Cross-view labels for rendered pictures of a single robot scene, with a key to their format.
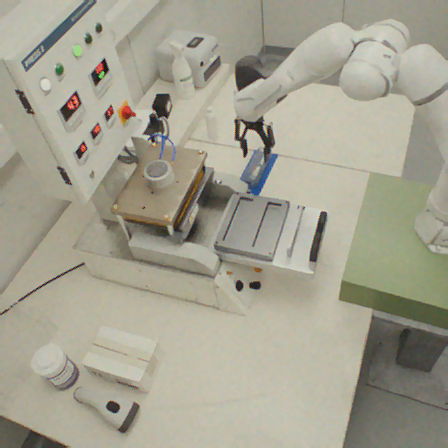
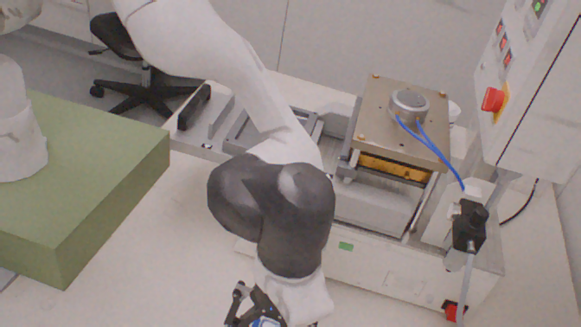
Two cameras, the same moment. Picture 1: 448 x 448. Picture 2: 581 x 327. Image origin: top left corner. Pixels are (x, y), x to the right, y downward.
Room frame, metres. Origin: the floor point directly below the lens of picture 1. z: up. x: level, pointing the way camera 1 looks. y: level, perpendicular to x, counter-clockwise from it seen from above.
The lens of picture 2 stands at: (1.64, -0.30, 1.60)
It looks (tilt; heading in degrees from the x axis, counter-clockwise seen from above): 39 degrees down; 161
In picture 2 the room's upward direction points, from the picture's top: 12 degrees clockwise
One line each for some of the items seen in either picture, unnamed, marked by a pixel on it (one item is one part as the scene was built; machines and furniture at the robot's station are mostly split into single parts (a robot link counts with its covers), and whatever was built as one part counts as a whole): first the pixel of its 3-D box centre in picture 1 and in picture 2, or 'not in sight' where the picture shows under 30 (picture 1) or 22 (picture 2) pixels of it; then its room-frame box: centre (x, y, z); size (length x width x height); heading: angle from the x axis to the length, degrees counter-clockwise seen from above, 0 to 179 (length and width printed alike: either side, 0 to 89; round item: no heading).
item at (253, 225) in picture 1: (253, 224); (272, 130); (0.80, -0.07, 0.98); 0.20 x 0.17 x 0.03; 154
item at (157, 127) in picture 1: (156, 138); (460, 230); (1.17, 0.19, 1.05); 0.15 x 0.05 x 0.15; 154
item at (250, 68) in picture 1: (260, 80); (268, 200); (1.20, -0.17, 1.17); 0.18 x 0.10 x 0.13; 37
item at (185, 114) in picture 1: (164, 117); not in sight; (1.64, 0.20, 0.77); 0.84 x 0.30 x 0.04; 151
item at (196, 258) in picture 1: (174, 253); (362, 126); (0.76, 0.17, 0.96); 0.25 x 0.05 x 0.07; 64
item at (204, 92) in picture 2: (318, 235); (194, 105); (0.72, -0.23, 0.99); 0.15 x 0.02 x 0.04; 154
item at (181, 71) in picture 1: (181, 70); not in sight; (1.75, 0.09, 0.92); 0.09 x 0.08 x 0.25; 35
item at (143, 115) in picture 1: (135, 134); not in sight; (1.48, 0.31, 0.83); 0.23 x 0.12 x 0.07; 163
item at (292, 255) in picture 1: (269, 230); (252, 129); (0.78, -0.11, 0.97); 0.30 x 0.22 x 0.08; 64
